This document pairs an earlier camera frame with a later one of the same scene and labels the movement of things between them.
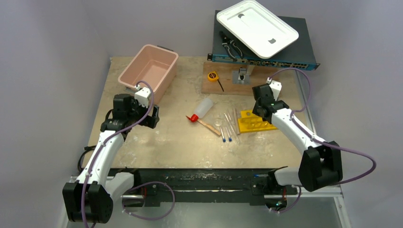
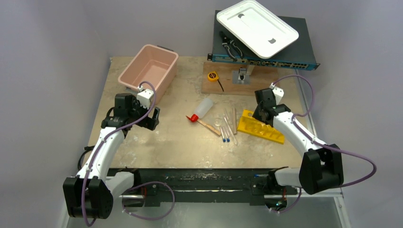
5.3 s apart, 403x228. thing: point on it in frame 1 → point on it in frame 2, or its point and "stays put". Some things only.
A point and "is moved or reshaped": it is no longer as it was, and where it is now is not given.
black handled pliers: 226,42 stays put
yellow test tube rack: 250,121 is moved or reshaped
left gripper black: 150,120 stays put
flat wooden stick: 214,129 stays put
